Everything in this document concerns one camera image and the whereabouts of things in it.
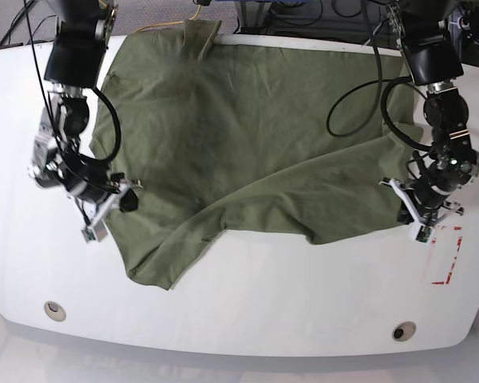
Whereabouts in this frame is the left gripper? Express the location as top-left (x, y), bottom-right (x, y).
top-left (379, 177), bottom-right (464, 241)

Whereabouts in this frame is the left table cable grommet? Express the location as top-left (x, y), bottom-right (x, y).
top-left (44, 302), bottom-right (66, 322)

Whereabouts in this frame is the green t-shirt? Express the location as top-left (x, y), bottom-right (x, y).
top-left (102, 21), bottom-right (410, 290)

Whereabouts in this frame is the table cable grommet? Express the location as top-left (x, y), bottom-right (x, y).
top-left (44, 302), bottom-right (66, 322)
top-left (392, 322), bottom-right (417, 342)

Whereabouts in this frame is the right table cable grommet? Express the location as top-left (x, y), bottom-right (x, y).
top-left (392, 322), bottom-right (417, 342)

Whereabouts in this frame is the yellow cable on floor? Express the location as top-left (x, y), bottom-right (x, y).
top-left (132, 3), bottom-right (203, 36)

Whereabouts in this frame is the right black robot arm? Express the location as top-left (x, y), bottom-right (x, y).
top-left (29, 1), bottom-right (141, 242)

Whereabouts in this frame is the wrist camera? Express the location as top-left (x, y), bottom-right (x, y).
top-left (415, 225), bottom-right (433, 243)
top-left (81, 227), bottom-right (108, 243)

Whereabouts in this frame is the red tape rectangle marking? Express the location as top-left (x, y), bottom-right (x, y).
top-left (428, 226), bottom-right (463, 286)

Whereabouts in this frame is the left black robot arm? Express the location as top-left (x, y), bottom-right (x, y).
top-left (371, 1), bottom-right (479, 243)

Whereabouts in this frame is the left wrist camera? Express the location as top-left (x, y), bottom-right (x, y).
top-left (415, 225), bottom-right (433, 243)

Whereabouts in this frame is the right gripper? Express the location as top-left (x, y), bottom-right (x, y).
top-left (73, 179), bottom-right (143, 230)

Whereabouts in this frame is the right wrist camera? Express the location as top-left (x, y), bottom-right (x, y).
top-left (81, 227), bottom-right (108, 243)

